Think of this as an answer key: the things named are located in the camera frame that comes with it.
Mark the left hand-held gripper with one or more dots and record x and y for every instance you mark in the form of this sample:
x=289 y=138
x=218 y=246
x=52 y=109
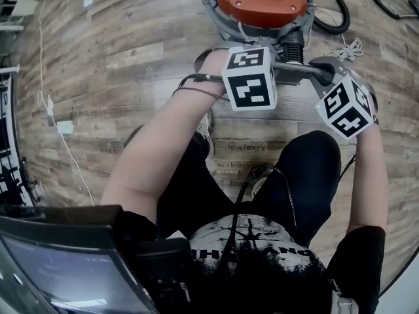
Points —
x=248 y=92

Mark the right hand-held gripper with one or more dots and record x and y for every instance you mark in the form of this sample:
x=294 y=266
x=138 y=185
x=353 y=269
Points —
x=347 y=110

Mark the person's right forearm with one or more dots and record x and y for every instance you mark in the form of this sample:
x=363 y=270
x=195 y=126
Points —
x=370 y=182

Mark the person's left forearm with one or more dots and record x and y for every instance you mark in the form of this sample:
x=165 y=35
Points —
x=157 y=136

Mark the red teal vacuum cleaner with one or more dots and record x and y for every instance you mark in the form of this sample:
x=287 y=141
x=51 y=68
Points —
x=262 y=2

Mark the person's black white t-shirt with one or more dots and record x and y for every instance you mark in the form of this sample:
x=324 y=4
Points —
x=222 y=237

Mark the wide white power strip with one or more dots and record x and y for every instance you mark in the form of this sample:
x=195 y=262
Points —
x=65 y=127

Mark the black device box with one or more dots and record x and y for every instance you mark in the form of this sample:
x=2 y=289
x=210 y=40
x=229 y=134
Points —
x=163 y=263

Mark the crumpled white paper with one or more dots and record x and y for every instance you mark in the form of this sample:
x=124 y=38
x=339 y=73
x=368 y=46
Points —
x=49 y=105

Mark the white rack with black gear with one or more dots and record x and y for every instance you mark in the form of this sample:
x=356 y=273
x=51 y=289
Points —
x=6 y=142

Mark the black monitor blue screen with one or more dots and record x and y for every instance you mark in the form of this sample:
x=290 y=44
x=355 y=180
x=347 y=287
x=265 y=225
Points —
x=65 y=273

